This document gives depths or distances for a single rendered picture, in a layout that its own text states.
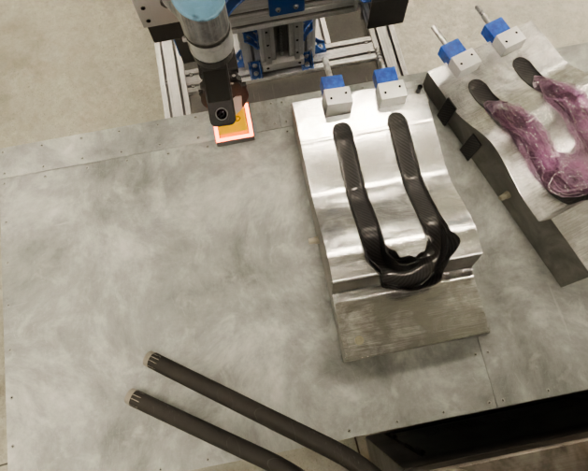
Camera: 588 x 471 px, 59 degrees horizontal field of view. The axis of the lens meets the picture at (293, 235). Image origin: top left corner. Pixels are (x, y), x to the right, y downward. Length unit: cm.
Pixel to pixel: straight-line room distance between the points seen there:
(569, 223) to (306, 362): 53
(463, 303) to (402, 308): 11
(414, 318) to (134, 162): 65
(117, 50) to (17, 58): 41
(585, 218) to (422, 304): 32
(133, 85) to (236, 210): 126
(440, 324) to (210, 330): 42
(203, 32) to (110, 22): 160
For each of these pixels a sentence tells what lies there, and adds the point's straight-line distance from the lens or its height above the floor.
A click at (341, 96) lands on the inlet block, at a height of 92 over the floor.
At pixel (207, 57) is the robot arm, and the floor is 107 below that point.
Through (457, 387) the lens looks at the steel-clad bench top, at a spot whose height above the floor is 80.
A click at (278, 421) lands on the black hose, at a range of 90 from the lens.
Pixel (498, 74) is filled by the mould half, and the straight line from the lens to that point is 118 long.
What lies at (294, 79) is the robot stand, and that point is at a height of 21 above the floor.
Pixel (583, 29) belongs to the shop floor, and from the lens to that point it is 252.
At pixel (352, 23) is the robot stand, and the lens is 202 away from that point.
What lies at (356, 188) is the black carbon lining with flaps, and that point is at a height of 88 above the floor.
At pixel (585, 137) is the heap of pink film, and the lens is 112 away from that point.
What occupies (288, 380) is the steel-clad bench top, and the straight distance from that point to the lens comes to 98.
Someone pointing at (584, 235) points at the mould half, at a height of 91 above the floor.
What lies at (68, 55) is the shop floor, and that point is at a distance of 240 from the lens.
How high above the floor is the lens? 178
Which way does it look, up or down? 74 degrees down
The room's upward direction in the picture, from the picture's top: 4 degrees counter-clockwise
